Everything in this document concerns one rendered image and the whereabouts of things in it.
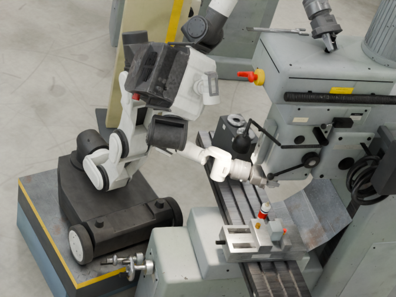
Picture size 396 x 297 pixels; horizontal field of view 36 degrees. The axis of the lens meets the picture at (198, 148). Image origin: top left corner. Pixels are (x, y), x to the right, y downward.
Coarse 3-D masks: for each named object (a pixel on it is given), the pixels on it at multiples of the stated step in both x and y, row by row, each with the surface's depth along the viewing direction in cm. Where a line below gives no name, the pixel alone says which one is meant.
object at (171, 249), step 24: (168, 240) 283; (168, 264) 273; (192, 264) 276; (312, 264) 293; (144, 288) 301; (168, 288) 269; (192, 288) 274; (216, 288) 279; (240, 288) 284; (312, 288) 301
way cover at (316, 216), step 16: (304, 192) 295; (320, 192) 288; (336, 192) 280; (288, 208) 295; (304, 208) 290; (320, 208) 284; (336, 208) 277; (288, 224) 289; (304, 224) 286; (320, 224) 281; (336, 224) 274; (304, 240) 281; (320, 240) 277
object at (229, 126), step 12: (228, 120) 296; (240, 120) 298; (216, 132) 304; (228, 132) 294; (240, 132) 291; (252, 132) 293; (216, 144) 306; (228, 144) 296; (252, 144) 289; (240, 156) 292
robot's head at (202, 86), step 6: (204, 78) 228; (198, 84) 234; (204, 84) 230; (198, 90) 234; (204, 90) 230; (204, 96) 230; (216, 96) 230; (204, 102) 231; (210, 102) 229; (216, 102) 230
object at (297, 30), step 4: (248, 28) 216; (252, 28) 216; (256, 28) 217; (260, 28) 218; (264, 28) 218; (268, 28) 219; (272, 28) 220; (276, 28) 221; (296, 28) 224; (300, 28) 225; (304, 28) 225; (280, 32) 220; (284, 32) 221; (288, 32) 221; (292, 32) 222; (296, 32) 222; (300, 32) 222; (304, 32) 223
